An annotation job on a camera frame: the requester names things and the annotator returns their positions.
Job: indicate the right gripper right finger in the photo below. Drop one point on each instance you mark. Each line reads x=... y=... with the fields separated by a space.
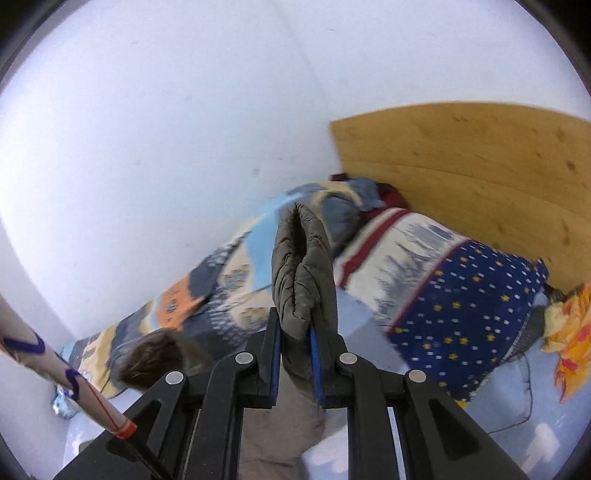
x=401 y=426

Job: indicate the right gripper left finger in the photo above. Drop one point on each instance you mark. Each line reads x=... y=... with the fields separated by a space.
x=189 y=426

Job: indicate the olive puffer jacket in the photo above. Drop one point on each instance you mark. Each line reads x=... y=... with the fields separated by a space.
x=303 y=291

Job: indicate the patchwork cartoon quilt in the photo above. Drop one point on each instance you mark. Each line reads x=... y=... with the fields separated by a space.
x=226 y=297

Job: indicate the blue star pillow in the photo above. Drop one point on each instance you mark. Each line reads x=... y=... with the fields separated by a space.
x=451 y=306

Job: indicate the yellow orange floral cloth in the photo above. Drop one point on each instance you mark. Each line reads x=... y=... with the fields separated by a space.
x=567 y=333

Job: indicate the dark red garment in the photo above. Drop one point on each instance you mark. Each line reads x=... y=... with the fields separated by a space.
x=388 y=198

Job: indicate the wooden headboard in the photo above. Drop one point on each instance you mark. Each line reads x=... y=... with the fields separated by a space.
x=514 y=177

